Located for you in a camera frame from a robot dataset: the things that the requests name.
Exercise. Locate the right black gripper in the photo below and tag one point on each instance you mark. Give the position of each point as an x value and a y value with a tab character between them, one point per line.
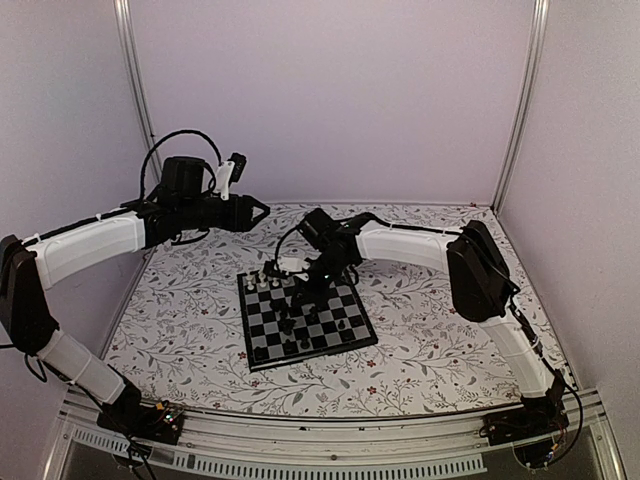
309	295

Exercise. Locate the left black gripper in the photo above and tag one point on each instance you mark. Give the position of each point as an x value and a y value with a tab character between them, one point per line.
241	207

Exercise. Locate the black and grey chessboard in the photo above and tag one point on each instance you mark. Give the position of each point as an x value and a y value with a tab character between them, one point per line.
277	334

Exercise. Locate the black chess rook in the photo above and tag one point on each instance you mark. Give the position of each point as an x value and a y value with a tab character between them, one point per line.
260	353

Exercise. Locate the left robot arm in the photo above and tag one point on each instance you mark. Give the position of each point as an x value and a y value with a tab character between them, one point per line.
49	282

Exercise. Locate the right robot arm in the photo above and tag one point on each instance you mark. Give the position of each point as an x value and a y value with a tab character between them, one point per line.
482	291

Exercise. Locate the pile of black chess pieces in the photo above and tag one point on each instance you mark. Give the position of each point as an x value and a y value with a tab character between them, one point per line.
295	325

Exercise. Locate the row of white chess pieces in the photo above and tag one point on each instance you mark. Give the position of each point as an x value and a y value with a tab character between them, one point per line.
258	281

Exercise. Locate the floral patterned table mat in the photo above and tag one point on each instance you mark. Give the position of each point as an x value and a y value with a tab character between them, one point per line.
431	313

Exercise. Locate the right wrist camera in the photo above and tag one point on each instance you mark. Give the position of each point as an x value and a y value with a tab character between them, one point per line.
287	267

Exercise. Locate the front aluminium rail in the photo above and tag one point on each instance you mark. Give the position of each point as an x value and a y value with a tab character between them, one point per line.
231	445

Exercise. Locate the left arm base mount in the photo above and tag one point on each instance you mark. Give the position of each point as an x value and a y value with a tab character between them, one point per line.
161	422

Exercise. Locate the left aluminium frame post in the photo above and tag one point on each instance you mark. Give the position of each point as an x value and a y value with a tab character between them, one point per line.
125	29

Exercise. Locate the aluminium frame post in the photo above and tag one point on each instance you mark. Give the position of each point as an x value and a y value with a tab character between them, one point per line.
534	55
125	29

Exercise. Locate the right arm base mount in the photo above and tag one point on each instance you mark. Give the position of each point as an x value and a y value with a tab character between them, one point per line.
543	432

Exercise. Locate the right aluminium frame post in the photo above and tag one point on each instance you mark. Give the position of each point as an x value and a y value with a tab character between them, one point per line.
534	55

